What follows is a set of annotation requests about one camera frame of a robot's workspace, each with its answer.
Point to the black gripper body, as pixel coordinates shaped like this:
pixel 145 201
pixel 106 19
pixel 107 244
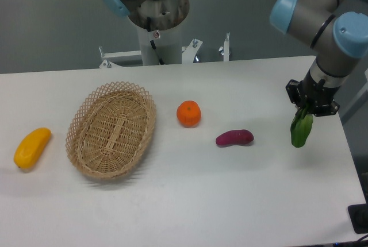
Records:
pixel 313 96

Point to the green bok choy vegetable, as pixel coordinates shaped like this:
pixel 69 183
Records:
pixel 301 126

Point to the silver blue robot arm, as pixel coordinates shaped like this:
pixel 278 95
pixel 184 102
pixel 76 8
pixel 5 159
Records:
pixel 340 42

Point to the purple sweet potato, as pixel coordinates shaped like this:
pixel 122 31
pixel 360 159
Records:
pixel 235 137

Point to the black device at table edge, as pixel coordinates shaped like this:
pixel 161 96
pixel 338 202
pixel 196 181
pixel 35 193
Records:
pixel 358 217

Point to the orange tangerine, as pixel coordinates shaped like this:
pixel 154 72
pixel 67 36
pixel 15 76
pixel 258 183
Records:
pixel 189 114

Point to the woven wicker basket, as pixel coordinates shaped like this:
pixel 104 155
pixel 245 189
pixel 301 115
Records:
pixel 111 130

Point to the yellow mango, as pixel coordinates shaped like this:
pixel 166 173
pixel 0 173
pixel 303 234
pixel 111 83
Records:
pixel 31 147

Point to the white metal base frame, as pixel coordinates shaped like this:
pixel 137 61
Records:
pixel 116 59

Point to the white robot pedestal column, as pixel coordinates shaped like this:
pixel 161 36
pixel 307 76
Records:
pixel 160 47

